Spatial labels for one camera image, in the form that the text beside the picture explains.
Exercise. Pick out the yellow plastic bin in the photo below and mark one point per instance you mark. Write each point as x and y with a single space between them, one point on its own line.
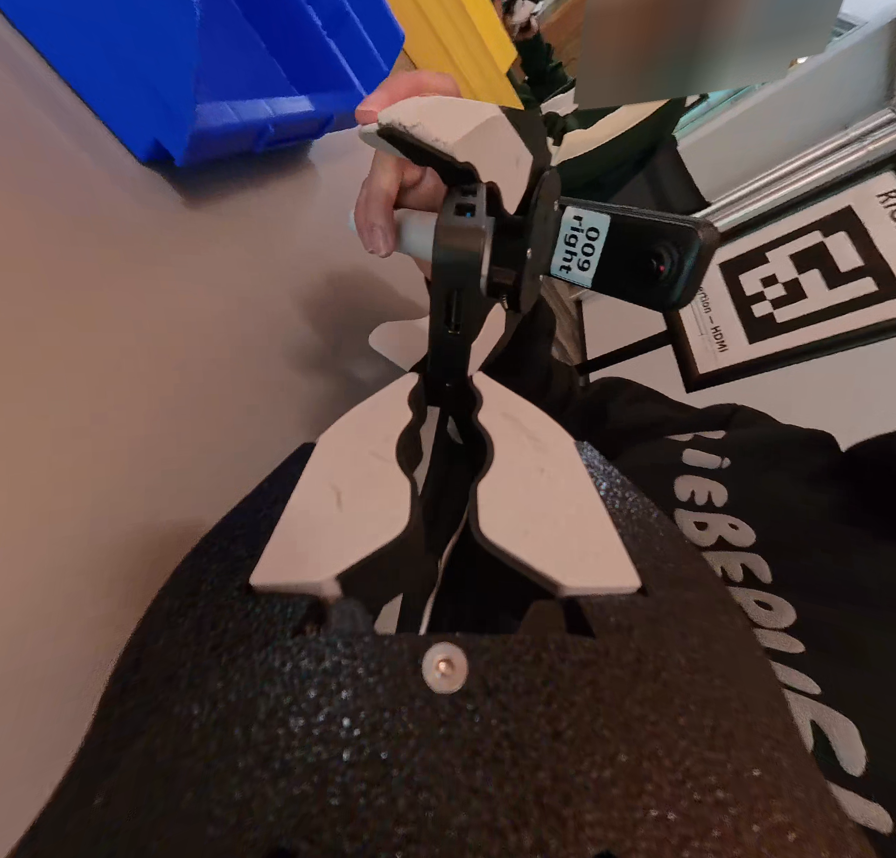
448 25

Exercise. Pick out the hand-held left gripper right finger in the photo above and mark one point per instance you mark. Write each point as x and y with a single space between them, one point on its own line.
553 508

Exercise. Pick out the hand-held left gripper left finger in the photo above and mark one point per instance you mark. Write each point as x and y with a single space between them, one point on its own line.
336 501

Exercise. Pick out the black framed marker sign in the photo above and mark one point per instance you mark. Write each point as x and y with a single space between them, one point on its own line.
805 277

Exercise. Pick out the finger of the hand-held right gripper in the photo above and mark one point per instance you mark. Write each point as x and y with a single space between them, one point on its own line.
476 137
392 333

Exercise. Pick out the large blue plastic bin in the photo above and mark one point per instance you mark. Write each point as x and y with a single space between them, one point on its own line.
140 53

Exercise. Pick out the person's right hand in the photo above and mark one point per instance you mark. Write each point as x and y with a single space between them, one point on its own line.
381 193

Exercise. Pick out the person's black hoodie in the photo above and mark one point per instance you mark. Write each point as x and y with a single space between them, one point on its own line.
630 438

